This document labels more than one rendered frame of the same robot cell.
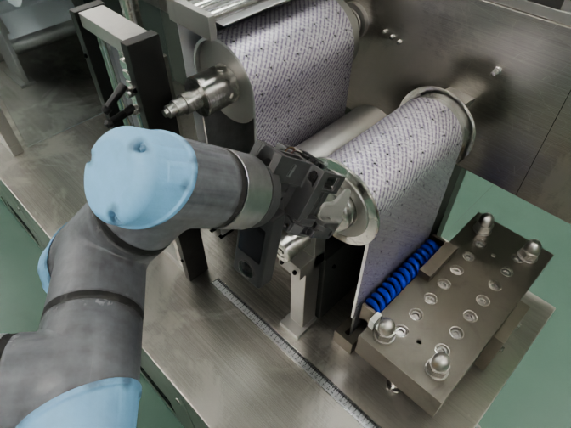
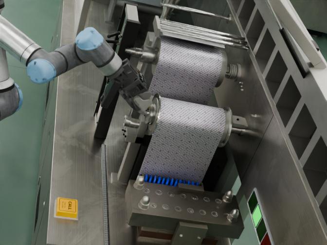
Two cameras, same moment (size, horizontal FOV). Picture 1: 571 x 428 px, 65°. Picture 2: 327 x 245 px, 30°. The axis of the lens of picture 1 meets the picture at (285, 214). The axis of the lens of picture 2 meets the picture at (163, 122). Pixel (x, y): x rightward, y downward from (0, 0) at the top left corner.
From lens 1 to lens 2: 1.54 m
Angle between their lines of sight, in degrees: 25
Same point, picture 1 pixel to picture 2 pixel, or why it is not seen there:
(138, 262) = (75, 60)
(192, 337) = (74, 151)
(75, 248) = (66, 46)
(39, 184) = not seen: hidden behind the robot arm
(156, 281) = (81, 127)
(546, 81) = (262, 127)
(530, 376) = not seen: outside the picture
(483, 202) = not seen: outside the picture
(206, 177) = (101, 48)
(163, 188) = (89, 42)
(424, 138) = (202, 115)
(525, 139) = (250, 152)
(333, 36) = (208, 66)
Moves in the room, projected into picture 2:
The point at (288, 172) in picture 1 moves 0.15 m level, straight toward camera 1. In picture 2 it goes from (128, 71) to (95, 83)
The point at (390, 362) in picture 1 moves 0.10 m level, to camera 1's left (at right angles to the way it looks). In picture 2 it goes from (130, 192) to (109, 175)
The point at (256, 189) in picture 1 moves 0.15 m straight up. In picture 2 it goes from (112, 64) to (124, 22)
